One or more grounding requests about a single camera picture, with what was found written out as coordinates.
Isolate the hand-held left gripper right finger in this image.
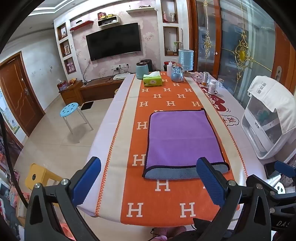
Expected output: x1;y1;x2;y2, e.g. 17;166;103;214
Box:
196;157;273;241

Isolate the white printed tablecloth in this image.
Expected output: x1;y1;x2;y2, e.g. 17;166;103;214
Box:
190;74;296;193

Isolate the black smartphone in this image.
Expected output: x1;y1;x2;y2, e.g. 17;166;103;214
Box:
264;162;281;179

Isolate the yellow plastic stool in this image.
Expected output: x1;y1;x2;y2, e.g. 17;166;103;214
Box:
24;163;64;209

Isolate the pink cloth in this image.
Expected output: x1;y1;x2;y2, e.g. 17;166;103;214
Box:
153;227;186;241

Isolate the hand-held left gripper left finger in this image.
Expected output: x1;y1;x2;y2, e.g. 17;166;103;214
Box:
24;156;102;241

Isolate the teal electric kettle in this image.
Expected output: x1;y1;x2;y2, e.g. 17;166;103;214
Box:
135;62;150;80

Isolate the colourful wall poster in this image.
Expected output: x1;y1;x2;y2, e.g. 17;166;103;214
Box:
0;90;19;135

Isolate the orange letter-patterned blanket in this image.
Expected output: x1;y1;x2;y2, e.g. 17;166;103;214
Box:
76;71;249;226

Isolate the blue round stool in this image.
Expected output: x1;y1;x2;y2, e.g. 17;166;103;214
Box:
60;102;94;134

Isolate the light blue cylinder container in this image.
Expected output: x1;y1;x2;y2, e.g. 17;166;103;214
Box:
178;49;194;77

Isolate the glass door with gold ornament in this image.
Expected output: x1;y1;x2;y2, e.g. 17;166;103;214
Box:
196;0;275;109

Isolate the white box wall shelf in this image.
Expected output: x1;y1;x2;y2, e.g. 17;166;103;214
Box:
97;15;121;28

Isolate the blue ceramic jar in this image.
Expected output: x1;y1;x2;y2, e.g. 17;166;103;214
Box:
171;71;185;82

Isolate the black flat television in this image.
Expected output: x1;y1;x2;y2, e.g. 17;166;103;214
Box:
85;23;141;62

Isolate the white box appliance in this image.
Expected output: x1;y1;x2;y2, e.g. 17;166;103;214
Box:
241;93;296;160

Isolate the wooden television cabinet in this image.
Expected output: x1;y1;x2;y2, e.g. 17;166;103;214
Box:
59;73;136;106

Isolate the brown wooden door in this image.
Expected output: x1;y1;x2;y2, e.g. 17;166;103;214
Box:
0;51;45;137

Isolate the red wall shelf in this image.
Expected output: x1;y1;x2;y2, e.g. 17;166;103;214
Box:
69;20;94;31

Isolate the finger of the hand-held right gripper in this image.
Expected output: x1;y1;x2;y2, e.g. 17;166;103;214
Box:
266;161;296;210

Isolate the purple towel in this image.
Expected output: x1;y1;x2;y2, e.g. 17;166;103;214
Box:
142;108;230;180

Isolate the white flat wall shelf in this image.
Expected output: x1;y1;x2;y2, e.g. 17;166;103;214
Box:
126;7;155;12

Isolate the green tissue box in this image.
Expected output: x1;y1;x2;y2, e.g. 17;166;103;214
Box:
143;71;162;87

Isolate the white cloth cover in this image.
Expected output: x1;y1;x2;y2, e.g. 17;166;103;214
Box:
247;75;296;137

